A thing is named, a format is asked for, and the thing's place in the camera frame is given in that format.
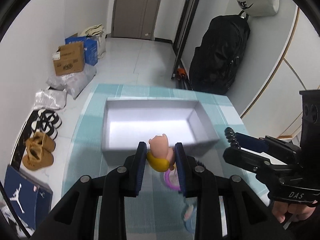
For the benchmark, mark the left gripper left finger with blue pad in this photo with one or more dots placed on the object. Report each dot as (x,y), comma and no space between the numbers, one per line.
(137,169)

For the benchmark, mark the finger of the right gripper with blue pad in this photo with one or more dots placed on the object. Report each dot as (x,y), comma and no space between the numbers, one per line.
(267,144)
(262,166)

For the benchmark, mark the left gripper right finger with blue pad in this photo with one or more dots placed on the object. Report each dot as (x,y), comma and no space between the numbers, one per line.
(185,168)

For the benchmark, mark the pink pig toy charm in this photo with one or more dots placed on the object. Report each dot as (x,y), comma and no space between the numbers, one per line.
(161,157)

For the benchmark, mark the person's right hand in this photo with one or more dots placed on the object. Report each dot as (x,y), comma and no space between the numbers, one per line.
(301,212)

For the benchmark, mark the grey open phone box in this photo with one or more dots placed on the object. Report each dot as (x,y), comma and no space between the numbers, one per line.
(127,122)

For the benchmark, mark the teal plaid tablecloth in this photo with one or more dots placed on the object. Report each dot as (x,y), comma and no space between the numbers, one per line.
(158,212)

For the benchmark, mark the orange black tool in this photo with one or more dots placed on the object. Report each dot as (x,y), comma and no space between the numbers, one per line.
(181,74)

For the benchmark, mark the black backpack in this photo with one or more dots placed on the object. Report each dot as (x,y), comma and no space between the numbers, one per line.
(216,61)

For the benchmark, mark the black white sneaker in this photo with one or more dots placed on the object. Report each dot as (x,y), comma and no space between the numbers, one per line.
(44,127)
(50,116)

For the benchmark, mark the grey plastic parcel bag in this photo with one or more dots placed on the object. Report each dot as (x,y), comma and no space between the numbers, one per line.
(73,83)

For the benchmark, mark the tan suede boot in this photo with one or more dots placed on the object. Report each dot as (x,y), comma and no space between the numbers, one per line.
(37,158)
(42,140)

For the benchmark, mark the silver plastic parcel bag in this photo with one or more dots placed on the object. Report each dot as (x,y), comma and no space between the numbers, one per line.
(50,99)

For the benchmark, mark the blue cardboard box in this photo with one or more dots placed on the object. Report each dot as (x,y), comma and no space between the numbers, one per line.
(90,48)

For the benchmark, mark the blue Jordan shoe box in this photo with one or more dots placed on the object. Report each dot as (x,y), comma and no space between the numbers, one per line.
(30,200)

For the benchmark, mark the brown cardboard box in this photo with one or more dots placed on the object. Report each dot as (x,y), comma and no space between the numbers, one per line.
(69,59)

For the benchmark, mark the beige tote bag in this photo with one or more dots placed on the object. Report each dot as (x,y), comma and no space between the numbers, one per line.
(97,33)

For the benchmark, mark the grey brown door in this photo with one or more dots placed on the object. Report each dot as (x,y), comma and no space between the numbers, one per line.
(134,19)

